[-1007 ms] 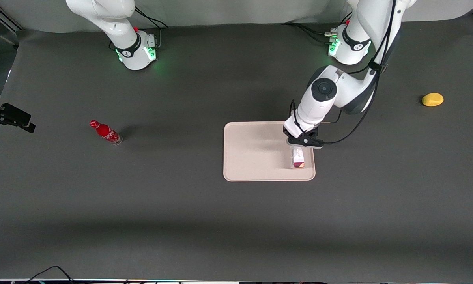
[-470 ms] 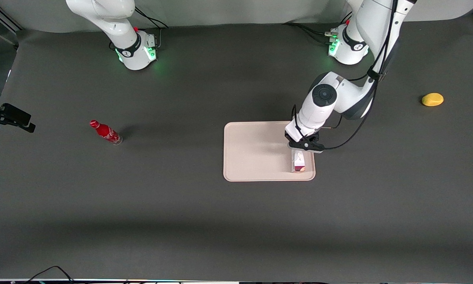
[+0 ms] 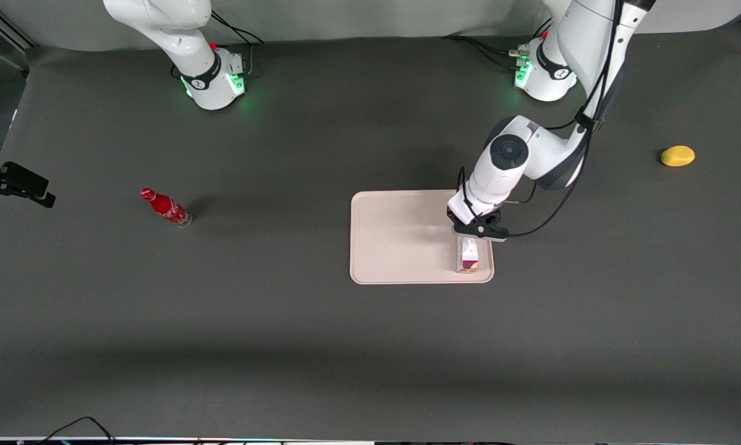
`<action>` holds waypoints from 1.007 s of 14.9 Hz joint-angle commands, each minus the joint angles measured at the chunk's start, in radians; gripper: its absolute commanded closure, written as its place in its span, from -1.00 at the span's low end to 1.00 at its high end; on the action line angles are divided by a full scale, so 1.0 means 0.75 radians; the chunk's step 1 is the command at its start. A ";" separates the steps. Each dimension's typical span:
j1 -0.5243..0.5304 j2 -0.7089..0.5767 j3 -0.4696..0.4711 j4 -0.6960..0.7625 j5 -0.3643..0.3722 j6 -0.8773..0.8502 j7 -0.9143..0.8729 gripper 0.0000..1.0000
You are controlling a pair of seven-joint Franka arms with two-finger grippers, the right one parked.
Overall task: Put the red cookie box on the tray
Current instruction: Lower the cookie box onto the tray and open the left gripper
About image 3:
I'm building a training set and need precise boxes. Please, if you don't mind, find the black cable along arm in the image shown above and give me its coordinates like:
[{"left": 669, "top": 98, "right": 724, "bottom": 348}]
[{"left": 459, "top": 0, "right": 627, "bottom": 239}]

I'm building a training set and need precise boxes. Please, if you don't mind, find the red cola bottle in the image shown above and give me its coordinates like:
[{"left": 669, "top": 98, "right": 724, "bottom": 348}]
[{"left": 140, "top": 187, "right": 193, "bottom": 229}]

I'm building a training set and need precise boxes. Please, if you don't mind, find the black base power cable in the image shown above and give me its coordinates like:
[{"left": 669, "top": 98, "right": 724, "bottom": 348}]
[
  {"left": 441, "top": 34, "right": 531, "bottom": 70},
  {"left": 210, "top": 9, "right": 266, "bottom": 78}
]

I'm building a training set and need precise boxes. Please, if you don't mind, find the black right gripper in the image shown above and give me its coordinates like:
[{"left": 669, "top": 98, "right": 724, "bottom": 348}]
[{"left": 0, "top": 161, "right": 56, "bottom": 210}]

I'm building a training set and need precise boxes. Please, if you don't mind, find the aluminium frame rail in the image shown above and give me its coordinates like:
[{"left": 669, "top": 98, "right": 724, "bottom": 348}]
[{"left": 0, "top": 0, "right": 37, "bottom": 50}]

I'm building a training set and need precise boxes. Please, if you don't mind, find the pale pink plastic tray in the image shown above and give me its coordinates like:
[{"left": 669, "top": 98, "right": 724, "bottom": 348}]
[{"left": 350, "top": 189, "right": 495, "bottom": 285}]

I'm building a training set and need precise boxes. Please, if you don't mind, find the red and white cookie box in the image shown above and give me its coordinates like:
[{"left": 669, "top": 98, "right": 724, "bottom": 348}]
[{"left": 456, "top": 237, "right": 481, "bottom": 274}]

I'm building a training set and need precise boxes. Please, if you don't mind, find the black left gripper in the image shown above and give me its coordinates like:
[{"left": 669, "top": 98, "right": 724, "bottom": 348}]
[{"left": 454, "top": 210, "right": 510, "bottom": 242}]

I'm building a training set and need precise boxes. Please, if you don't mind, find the yellow lemon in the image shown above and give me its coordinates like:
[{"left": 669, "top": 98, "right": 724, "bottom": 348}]
[{"left": 660, "top": 145, "right": 697, "bottom": 167}]

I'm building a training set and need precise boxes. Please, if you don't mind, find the dark grey table mat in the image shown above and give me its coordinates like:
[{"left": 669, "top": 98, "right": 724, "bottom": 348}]
[{"left": 0, "top": 25, "right": 741, "bottom": 443}]

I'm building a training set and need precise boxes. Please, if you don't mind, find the thin black loose cable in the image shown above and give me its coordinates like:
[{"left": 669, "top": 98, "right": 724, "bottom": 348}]
[{"left": 36, "top": 416, "right": 119, "bottom": 445}]

